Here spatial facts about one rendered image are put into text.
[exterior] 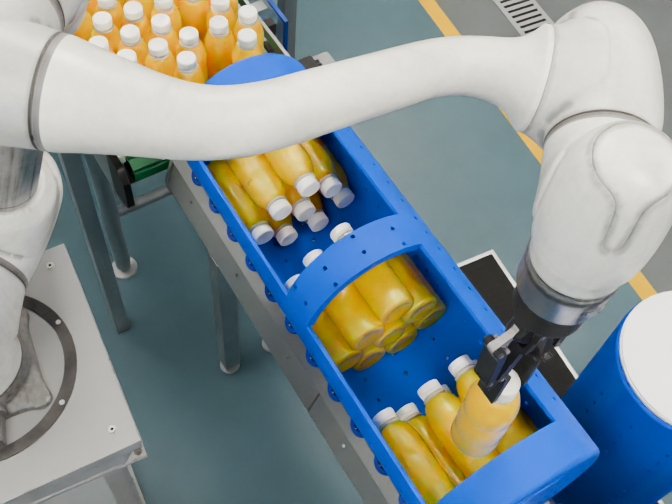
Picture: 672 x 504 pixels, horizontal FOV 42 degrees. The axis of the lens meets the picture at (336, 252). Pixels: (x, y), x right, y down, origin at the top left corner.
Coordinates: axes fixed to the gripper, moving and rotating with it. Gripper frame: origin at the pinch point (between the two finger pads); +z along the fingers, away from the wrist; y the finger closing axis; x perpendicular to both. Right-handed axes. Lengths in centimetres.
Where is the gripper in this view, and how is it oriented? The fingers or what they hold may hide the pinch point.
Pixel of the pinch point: (508, 372)
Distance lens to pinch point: 104.4
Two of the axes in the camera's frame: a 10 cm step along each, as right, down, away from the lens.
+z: -0.7, 5.2, 8.5
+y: 8.5, -4.1, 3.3
